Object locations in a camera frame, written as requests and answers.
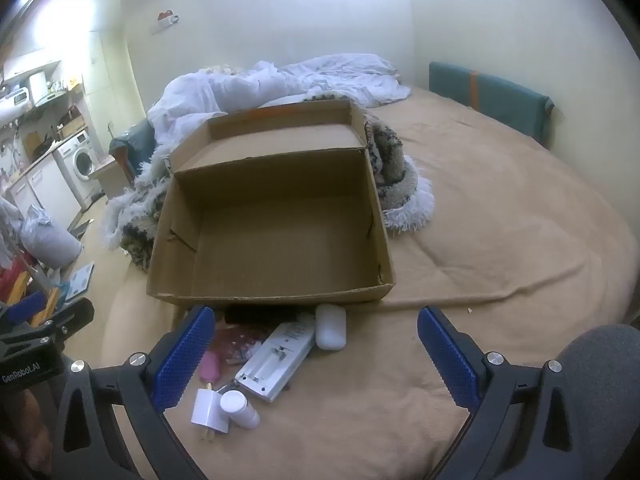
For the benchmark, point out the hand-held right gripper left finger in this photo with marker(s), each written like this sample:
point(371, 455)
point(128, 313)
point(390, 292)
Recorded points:
point(185, 355)

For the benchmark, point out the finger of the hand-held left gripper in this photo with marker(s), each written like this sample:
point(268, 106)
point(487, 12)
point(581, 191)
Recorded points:
point(22, 306)
point(67, 320)

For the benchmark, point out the person's left forearm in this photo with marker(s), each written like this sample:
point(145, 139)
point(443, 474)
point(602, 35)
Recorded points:
point(22, 425)

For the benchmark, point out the white remote control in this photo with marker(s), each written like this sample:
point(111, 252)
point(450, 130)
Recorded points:
point(280, 355)

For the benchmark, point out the white kitchen cabinet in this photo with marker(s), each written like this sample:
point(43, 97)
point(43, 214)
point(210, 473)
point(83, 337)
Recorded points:
point(45, 185)

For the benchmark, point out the shaggy patterned fringed blanket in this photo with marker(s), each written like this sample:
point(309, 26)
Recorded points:
point(395, 170)

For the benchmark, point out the teal upholstered chair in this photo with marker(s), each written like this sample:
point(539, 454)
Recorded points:
point(130, 142)

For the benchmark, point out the red white wall hook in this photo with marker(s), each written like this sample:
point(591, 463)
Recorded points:
point(167, 19)

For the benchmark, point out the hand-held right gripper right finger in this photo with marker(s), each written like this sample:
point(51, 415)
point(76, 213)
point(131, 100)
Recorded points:
point(445, 360)

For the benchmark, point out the bathroom scale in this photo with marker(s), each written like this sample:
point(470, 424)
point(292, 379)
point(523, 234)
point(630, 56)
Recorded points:
point(80, 280)

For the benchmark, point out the white pill bottle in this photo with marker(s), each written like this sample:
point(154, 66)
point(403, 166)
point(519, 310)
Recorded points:
point(239, 406)

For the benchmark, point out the pink clear blister pack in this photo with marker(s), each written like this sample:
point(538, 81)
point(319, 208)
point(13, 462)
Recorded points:
point(240, 345)

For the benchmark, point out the white washing machine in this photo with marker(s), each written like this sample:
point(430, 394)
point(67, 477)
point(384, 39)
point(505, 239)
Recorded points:
point(82, 160)

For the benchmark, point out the small pink plastic gadget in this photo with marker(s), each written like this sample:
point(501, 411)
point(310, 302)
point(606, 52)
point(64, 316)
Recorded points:
point(209, 367)

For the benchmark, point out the dark brown slim case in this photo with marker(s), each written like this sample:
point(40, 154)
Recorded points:
point(255, 316)

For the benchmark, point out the white charger plug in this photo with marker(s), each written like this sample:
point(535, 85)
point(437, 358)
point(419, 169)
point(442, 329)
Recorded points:
point(207, 407)

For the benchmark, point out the small wooden table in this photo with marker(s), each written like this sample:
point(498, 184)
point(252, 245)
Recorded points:
point(107, 172)

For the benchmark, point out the white rounded plastic case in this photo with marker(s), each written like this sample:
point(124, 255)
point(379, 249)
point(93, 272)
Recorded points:
point(330, 327)

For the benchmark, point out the white stuffed plastic bag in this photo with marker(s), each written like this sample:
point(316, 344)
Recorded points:
point(50, 245)

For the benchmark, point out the wooden chair with red cloth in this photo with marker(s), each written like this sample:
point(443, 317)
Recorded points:
point(12, 282)

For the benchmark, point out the cardboard box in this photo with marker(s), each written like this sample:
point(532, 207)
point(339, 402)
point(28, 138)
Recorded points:
point(280, 240)

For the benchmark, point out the white crumpled duvet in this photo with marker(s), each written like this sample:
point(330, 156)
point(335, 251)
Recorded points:
point(340, 72)

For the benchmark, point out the white water heater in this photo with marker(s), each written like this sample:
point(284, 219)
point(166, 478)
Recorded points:
point(15, 102)

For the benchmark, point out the person's grey trouser leg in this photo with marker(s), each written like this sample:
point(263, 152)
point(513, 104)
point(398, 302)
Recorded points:
point(600, 355)

